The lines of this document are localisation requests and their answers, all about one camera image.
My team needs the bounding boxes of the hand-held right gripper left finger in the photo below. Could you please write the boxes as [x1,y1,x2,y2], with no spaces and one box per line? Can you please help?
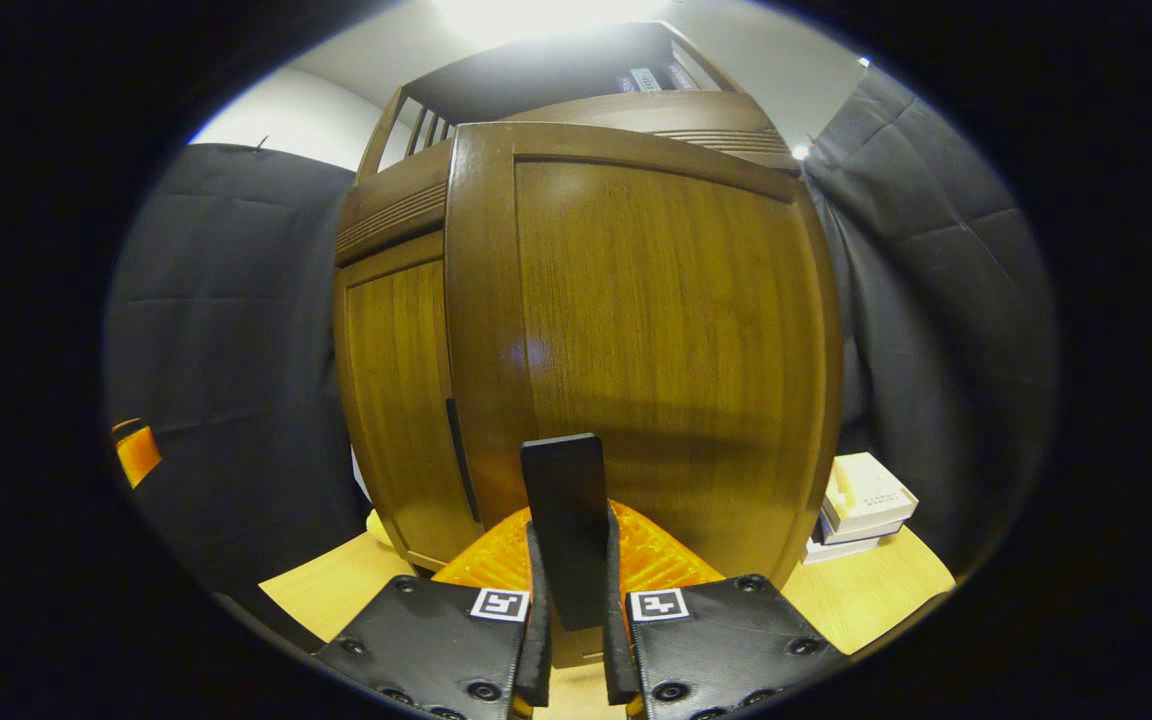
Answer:
[314,505,555,720]

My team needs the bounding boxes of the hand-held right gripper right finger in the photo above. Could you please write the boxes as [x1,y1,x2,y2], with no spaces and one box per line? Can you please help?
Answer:
[604,500,849,720]

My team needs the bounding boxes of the wooden cabinet door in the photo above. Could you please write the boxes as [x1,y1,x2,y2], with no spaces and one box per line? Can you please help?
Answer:
[334,232,485,571]
[444,120,845,669]

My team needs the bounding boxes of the brown wooden shoe cabinet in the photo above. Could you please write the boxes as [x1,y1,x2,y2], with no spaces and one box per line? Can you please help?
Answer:
[334,20,807,576]

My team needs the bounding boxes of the flat white box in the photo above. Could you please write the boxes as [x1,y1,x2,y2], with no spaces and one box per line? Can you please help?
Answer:
[804,528,907,564]

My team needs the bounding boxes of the white cardboard box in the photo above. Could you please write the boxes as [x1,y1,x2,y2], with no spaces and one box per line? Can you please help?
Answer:
[821,452,919,533]

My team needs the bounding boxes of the bright ceiling light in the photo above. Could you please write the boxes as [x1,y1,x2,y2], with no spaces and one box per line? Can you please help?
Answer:
[431,0,677,46]

